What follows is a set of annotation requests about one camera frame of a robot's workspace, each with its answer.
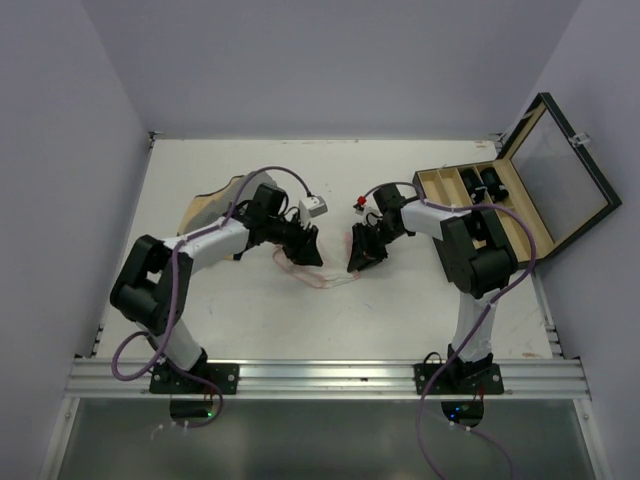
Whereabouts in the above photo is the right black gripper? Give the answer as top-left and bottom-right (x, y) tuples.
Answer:
(347, 219), (403, 271)

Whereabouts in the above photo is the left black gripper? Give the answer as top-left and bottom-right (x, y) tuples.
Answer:
(265, 210), (322, 265)

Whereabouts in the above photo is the white pink-trimmed underwear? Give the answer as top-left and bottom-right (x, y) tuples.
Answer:
(272, 232), (361, 289)

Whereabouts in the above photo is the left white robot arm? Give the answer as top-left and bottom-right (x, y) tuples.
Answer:
(109, 183), (328, 393)

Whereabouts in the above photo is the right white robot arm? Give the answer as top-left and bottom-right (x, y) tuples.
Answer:
(347, 183), (518, 393)

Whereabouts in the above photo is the grey underwear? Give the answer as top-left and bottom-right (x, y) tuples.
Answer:
(229, 172), (278, 207)

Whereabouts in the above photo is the beige underwear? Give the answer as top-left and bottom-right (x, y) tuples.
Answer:
(177, 175), (245, 235)

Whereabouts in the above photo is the black rolled item left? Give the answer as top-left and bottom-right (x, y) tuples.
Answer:
(460, 168), (487, 205)

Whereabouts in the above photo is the black rolled item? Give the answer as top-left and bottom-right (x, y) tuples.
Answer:
(480, 167), (509, 203)
(460, 168), (487, 205)

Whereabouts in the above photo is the black rolled item right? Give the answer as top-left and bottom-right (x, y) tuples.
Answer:
(480, 167), (509, 203)

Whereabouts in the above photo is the black wooden compartment box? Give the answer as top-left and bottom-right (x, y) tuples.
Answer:
(413, 92), (622, 263)

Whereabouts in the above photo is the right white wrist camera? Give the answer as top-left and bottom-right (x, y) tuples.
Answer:
(353, 196), (376, 216)

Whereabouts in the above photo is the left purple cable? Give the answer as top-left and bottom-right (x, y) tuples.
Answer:
(110, 166), (314, 429)

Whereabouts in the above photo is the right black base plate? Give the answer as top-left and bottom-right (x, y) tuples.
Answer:
(413, 363), (505, 396)

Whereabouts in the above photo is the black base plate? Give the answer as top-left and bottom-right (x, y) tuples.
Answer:
(413, 363), (505, 396)
(149, 362), (240, 395)

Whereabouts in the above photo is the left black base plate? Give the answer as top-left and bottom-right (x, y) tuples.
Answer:
(149, 362), (240, 395)

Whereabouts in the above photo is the aluminium mounting rail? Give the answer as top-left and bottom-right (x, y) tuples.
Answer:
(64, 358), (590, 400)

